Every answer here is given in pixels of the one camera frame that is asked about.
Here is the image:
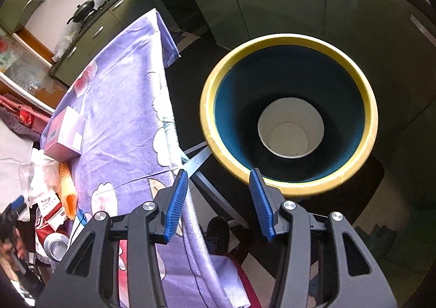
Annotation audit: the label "white paper bowl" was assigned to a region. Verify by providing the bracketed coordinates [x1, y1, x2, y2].
[257, 98, 325, 159]

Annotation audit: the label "orange foam fruit net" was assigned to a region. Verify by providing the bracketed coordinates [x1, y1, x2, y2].
[58, 163, 78, 221]

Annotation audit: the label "red crushed cola can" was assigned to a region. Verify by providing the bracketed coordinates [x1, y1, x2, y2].
[35, 216, 69, 264]

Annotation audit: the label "red white drink carton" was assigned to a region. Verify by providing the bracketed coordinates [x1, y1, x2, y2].
[37, 191, 66, 231]

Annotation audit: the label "pink purple cardboard box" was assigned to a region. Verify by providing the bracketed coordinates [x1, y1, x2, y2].
[44, 106, 86, 162]

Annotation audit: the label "yellow rimmed teal trash bin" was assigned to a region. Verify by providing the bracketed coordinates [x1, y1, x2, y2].
[199, 34, 378, 197]

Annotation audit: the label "green lower kitchen cabinets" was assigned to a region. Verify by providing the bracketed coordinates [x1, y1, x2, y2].
[50, 0, 435, 140]

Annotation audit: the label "crumpled white tissue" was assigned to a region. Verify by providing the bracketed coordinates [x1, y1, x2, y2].
[19, 148, 60, 208]

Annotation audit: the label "black wok with lid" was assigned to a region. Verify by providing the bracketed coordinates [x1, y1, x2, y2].
[67, 0, 95, 24]

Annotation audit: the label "gas stove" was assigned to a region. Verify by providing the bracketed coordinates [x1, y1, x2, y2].
[71, 0, 112, 28]

